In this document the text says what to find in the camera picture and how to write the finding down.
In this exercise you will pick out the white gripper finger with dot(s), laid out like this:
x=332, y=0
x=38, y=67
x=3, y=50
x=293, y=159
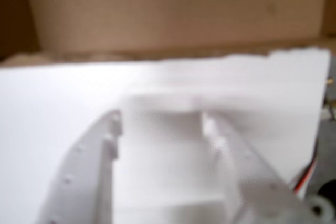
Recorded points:
x=257, y=187
x=86, y=171

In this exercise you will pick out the brown cardboard box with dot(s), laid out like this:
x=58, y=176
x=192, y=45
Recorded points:
x=168, y=14

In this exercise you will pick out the black rounded object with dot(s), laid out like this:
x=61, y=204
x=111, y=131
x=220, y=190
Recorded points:
x=328, y=188

